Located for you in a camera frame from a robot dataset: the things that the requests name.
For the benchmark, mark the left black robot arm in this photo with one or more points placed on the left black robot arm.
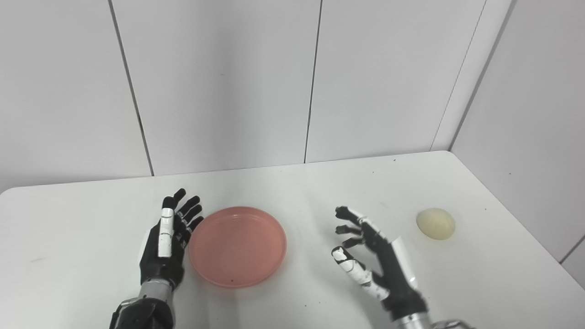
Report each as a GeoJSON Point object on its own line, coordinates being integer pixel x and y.
{"type": "Point", "coordinates": [146, 310]}

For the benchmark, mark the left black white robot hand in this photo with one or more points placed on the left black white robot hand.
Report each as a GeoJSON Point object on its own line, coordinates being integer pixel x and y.
{"type": "Point", "coordinates": [157, 267]}

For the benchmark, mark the pink round plate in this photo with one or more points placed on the pink round plate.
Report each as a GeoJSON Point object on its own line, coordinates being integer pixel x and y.
{"type": "Point", "coordinates": [237, 246]}

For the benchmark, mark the cream steamed bun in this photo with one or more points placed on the cream steamed bun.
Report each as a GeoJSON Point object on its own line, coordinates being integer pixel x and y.
{"type": "Point", "coordinates": [435, 224]}

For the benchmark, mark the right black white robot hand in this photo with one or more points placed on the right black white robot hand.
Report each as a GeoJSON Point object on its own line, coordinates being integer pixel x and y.
{"type": "Point", "coordinates": [397, 274]}

